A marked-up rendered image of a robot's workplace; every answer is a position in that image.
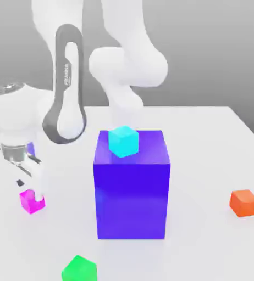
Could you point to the small green cube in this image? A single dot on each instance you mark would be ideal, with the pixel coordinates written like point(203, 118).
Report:
point(79, 270)

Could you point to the small magenta cube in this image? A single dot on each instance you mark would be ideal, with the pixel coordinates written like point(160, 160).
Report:
point(30, 206)

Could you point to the small cyan cube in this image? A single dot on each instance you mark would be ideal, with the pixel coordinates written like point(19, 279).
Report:
point(123, 141)

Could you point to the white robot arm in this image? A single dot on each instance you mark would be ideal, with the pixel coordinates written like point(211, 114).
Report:
point(127, 65)

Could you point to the large blue box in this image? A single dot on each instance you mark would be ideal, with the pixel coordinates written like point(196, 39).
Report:
point(131, 197)

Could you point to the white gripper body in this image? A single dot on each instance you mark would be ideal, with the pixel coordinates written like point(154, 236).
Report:
point(37, 175)

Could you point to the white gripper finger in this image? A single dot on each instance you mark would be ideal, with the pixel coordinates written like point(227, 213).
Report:
point(39, 195)

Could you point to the small orange cube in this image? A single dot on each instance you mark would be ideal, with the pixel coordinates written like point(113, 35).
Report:
point(244, 204)

